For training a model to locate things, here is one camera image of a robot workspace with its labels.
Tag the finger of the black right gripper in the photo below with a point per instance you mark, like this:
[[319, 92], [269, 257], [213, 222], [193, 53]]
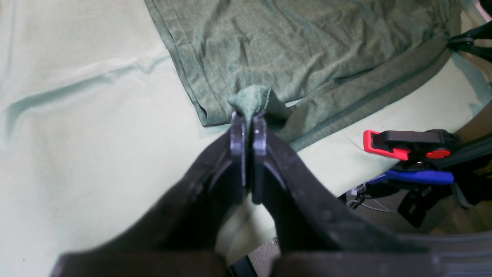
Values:
[[466, 42]]

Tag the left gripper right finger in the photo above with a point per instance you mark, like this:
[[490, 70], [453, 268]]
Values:
[[318, 235]]

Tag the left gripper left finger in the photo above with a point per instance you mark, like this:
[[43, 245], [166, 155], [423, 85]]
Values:
[[177, 236]]

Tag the green T-shirt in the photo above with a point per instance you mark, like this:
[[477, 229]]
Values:
[[313, 67]]

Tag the light green table cloth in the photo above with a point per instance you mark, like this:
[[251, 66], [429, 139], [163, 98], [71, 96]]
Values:
[[96, 124]]

